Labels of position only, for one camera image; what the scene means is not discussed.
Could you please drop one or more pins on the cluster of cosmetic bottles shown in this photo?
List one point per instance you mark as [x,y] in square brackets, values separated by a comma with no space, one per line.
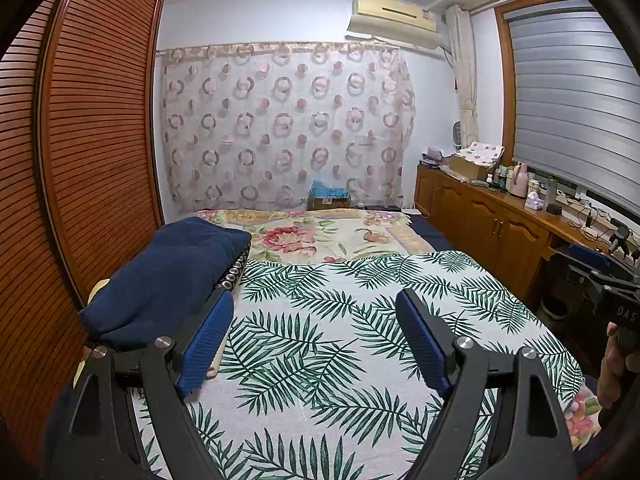
[497,177]

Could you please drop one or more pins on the wall air conditioner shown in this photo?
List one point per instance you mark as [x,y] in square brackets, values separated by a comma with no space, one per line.
[390,25]

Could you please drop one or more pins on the small desk fan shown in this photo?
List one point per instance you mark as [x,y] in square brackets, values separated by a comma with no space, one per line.
[460,136]

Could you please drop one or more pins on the navy printed T-shirt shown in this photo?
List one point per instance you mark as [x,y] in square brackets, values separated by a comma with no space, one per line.
[165,275]

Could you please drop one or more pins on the sheer circle-patterned curtain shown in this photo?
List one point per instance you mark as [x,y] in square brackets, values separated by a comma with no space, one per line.
[285,125]

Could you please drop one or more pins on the tissue box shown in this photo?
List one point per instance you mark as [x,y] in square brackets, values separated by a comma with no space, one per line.
[534,202]

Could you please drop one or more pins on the pink thermos bottle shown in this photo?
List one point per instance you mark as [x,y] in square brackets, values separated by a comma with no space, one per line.
[519,182]

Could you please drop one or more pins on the dark waste bin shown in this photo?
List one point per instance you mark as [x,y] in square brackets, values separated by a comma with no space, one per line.
[555,305]

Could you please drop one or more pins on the open cardboard box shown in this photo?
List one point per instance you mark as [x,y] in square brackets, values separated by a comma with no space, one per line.
[462,166]

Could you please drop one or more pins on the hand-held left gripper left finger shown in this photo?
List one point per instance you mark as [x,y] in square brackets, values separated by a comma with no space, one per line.
[207,342]

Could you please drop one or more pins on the palm leaf blanket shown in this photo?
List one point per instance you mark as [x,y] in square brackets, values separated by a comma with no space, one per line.
[350,335]

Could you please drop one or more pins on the wooden slatted wardrobe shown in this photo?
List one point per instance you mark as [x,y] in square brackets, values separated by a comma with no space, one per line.
[100,135]

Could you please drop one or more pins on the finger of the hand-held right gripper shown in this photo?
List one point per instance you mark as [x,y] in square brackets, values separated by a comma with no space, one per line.
[590,257]
[587,280]

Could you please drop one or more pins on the beige floral side curtain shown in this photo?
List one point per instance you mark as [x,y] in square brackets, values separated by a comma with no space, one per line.
[465,85]

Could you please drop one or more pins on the small brown cardboard box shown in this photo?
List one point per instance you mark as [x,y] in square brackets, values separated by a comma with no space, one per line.
[330,203]

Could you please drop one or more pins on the dark circle-patterned cloth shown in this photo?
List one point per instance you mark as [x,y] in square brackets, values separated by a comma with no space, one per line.
[232,277]

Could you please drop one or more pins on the pastel floral quilt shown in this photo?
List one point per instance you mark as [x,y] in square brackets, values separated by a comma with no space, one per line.
[582,415]

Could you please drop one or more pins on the blue plastic bag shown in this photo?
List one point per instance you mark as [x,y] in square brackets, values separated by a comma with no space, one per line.
[327,190]

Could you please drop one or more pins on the navy bedsheet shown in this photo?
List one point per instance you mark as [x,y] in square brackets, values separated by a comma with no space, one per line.
[430,232]

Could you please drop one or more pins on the small black tripod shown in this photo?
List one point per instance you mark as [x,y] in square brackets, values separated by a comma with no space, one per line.
[620,240]

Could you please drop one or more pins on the yellow pillow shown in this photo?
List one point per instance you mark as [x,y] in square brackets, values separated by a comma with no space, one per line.
[97,289]

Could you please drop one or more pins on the person's right hand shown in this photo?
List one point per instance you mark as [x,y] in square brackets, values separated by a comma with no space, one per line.
[612,365]

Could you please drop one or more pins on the purple box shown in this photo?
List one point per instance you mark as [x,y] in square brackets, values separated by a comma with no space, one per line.
[434,152]

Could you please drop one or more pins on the wooden sideboard cabinet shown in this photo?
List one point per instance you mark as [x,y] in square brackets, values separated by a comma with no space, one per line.
[480,210]

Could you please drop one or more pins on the dark flat box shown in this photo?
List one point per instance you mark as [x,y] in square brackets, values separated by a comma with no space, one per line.
[431,162]

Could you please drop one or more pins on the white floral cloth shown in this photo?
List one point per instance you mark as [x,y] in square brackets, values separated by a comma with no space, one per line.
[482,152]

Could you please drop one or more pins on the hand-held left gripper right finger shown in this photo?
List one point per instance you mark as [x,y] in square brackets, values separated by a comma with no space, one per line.
[425,342]

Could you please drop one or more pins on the floral bedsheet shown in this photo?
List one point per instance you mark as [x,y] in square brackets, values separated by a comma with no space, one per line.
[300,235]

